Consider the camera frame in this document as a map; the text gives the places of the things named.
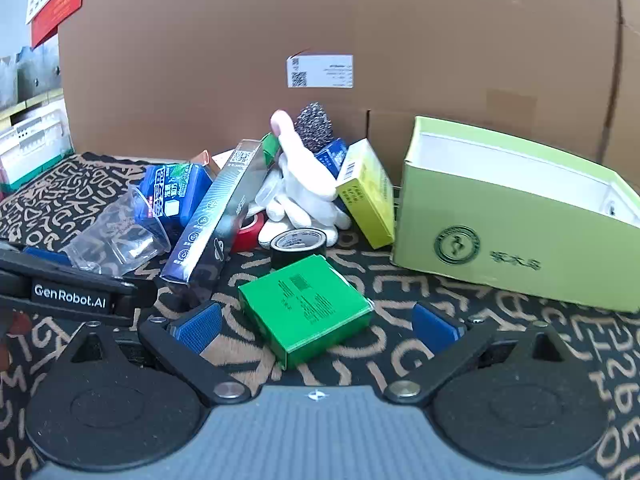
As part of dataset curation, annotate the black tape roll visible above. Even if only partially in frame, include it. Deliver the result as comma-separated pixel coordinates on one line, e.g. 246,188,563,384
270,227,328,271

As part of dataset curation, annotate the copper coloured box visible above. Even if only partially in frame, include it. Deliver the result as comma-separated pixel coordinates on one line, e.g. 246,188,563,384
192,149,236,176

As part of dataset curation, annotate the red tape roll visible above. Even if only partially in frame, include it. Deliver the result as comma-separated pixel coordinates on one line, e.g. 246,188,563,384
231,212,268,253

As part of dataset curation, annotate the white pink-tipped glove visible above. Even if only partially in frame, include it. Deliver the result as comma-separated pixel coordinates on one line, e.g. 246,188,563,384
270,110,338,201

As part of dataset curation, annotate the long green box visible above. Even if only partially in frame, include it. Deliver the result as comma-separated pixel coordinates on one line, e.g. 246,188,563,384
260,132,282,166

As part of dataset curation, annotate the green plastic tray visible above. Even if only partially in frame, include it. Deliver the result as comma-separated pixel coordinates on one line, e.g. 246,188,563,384
0,152,77,196

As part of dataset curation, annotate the white plastic crate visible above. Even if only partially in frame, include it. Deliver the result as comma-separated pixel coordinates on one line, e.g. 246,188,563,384
0,109,75,187

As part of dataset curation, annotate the large brown cardboard box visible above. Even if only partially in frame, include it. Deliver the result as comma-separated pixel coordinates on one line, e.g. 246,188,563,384
57,0,640,186

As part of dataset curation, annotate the grey plastic-wrapped bundle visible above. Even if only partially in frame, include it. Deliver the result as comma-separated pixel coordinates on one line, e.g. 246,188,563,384
0,37,63,110

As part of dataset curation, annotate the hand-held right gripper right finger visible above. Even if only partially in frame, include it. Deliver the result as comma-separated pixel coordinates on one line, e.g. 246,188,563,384
385,302,593,406

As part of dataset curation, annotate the light green box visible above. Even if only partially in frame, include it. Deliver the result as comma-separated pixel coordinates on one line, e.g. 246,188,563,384
391,116,640,313

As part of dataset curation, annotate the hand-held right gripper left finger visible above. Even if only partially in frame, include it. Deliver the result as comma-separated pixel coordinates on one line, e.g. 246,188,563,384
47,302,253,406

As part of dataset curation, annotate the yellow cardboard box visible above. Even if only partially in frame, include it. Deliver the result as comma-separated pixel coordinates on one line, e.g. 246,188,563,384
334,138,397,250

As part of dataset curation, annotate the steel wool scrubber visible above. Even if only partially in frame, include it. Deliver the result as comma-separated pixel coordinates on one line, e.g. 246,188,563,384
293,101,336,153

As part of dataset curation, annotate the blue green packet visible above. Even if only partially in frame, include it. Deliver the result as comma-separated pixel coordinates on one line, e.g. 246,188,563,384
137,162,215,228

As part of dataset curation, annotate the long dark blue box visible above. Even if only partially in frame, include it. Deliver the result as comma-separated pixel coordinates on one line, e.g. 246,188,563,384
161,138,268,306

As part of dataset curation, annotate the white knit glove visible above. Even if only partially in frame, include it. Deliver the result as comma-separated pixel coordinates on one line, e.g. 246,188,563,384
247,152,353,231

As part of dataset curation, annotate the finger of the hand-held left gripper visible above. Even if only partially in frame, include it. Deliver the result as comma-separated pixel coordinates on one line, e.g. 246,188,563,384
112,280,157,313
0,241,72,267

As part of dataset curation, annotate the clear crumpled plastic bag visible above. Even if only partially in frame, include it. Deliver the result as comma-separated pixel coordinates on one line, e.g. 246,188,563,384
65,185,172,277

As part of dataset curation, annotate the translucent plastic cup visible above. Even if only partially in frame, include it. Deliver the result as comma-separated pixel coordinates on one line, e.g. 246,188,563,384
252,167,286,208

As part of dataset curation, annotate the white shipping label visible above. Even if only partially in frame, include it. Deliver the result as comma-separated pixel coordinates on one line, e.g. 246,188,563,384
286,54,354,89

